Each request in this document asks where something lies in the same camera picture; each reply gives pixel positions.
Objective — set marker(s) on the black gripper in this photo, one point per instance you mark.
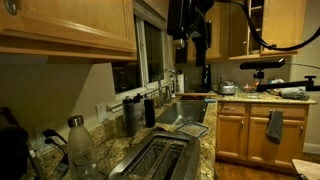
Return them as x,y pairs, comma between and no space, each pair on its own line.
186,16

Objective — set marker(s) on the silver two slot toaster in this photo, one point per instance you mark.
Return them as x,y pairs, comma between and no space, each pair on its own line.
160,156

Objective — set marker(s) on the tall black appliance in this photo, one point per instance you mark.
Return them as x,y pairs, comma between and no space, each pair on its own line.
206,78

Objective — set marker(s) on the white paper towel roll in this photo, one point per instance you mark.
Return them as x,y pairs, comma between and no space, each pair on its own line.
180,83

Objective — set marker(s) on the wooden double door cabinet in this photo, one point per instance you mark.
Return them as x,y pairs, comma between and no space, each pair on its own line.
220,33

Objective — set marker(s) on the white framed window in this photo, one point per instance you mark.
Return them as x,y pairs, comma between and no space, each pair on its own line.
154,50

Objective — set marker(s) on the light wooden cutting board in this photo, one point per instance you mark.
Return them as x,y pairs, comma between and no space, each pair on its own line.
196,94

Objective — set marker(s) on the chrome kitchen faucet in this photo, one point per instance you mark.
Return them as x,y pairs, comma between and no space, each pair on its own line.
160,83

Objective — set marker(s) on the steel kettle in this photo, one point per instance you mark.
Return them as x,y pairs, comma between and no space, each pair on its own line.
226,88

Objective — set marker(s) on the blue sponge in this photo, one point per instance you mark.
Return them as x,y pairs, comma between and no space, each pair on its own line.
210,100

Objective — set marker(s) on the stainless steel sink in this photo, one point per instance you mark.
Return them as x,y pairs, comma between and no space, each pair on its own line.
181,112

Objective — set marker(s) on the small food bowl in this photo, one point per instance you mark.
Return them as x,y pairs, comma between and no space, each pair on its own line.
249,87

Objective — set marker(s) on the black water bottle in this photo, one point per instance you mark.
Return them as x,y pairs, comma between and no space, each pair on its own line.
149,113

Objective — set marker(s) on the square lidded plastic container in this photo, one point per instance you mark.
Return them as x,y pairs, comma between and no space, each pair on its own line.
192,129

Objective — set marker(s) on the white sports bottle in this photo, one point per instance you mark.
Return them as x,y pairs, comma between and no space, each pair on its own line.
139,110

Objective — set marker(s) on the dark grey sports bottle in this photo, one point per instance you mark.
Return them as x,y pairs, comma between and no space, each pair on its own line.
129,116

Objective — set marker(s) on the wooden base cabinet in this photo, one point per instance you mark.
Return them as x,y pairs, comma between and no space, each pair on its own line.
233,140

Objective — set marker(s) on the grey cloth pile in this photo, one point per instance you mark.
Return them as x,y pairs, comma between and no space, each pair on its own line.
295,93

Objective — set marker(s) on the grey hanging dish towel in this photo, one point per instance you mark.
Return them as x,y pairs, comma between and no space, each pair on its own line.
275,126

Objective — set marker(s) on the clear bottle steel cap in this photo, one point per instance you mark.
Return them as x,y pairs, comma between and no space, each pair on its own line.
80,146

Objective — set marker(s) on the light wooden table corner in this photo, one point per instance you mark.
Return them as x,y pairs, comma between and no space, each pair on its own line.
308,168

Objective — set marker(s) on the silver cabinet knob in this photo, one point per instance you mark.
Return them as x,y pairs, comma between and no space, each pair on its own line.
10,6

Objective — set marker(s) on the black coffee maker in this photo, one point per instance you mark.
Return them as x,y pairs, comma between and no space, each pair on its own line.
11,150

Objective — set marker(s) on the black stereo camera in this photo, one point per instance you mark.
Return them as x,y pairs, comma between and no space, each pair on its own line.
261,64

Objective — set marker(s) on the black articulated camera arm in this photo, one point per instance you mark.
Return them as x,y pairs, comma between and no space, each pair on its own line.
286,86

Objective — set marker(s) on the white switch plate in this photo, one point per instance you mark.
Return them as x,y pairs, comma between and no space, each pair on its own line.
101,112

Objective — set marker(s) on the light wooden wall cabinet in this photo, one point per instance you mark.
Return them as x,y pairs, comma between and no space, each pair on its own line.
66,23

